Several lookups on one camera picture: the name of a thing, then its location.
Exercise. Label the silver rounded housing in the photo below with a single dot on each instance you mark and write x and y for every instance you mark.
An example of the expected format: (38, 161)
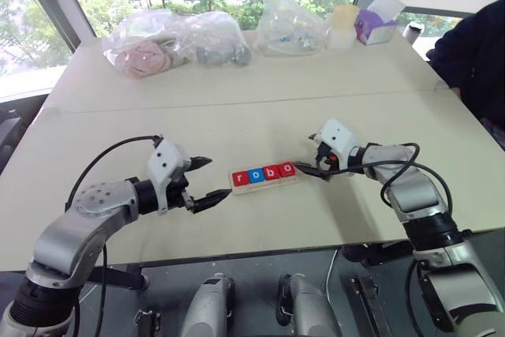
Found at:
(311, 305)
(209, 305)

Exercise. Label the pink plush item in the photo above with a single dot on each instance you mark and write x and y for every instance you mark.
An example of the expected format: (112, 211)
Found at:
(144, 58)

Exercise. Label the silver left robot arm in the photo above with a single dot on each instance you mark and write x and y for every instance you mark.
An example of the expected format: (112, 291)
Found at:
(98, 203)

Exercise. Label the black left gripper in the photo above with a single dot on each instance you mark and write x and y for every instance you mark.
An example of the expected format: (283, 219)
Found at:
(178, 193)

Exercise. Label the light wooden letter tray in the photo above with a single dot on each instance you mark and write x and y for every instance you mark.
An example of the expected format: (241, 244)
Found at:
(256, 188)

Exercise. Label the wide clear plastic bag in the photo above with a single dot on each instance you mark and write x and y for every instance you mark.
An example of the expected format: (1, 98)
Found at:
(158, 27)

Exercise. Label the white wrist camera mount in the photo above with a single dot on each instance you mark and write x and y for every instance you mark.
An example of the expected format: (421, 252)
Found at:
(337, 133)
(163, 159)

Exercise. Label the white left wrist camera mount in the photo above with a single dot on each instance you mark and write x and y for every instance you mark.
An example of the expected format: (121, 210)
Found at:
(163, 159)

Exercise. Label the person in dark clothing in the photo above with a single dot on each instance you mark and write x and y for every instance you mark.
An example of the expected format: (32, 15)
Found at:
(477, 53)

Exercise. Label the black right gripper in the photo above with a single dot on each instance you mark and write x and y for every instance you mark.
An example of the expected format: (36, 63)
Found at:
(326, 155)

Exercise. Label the grey cylindrical object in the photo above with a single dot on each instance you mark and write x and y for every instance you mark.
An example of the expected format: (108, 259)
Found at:
(221, 55)

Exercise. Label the black chair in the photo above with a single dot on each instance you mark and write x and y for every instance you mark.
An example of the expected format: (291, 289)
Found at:
(8, 132)

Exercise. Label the red letter b tile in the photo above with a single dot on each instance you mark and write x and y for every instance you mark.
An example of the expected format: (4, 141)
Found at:
(272, 173)

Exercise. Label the red letter o tile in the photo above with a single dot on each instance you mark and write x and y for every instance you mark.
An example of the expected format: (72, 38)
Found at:
(287, 170)

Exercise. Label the translucent container with yellow top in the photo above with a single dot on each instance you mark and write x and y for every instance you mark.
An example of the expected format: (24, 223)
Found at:
(342, 25)

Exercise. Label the blue tile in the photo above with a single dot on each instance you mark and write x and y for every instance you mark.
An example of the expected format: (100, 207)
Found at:
(256, 176)

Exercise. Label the silver metal tumbler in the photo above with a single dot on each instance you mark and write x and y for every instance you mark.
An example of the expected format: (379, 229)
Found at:
(413, 32)

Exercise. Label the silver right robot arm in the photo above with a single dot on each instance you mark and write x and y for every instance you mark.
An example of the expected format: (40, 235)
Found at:
(414, 195)

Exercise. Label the grey window frame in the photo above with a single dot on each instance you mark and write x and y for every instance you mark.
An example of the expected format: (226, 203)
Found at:
(59, 9)

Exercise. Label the purple tissue box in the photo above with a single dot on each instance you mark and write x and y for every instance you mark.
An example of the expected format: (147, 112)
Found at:
(375, 31)

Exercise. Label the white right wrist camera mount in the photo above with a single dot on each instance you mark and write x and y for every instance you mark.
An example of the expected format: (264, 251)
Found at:
(337, 133)

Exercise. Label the tall clear plastic bag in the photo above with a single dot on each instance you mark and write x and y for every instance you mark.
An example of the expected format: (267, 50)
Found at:
(284, 17)

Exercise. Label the black table leg bracket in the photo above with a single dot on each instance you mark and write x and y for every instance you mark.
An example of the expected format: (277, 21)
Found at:
(375, 252)
(118, 277)

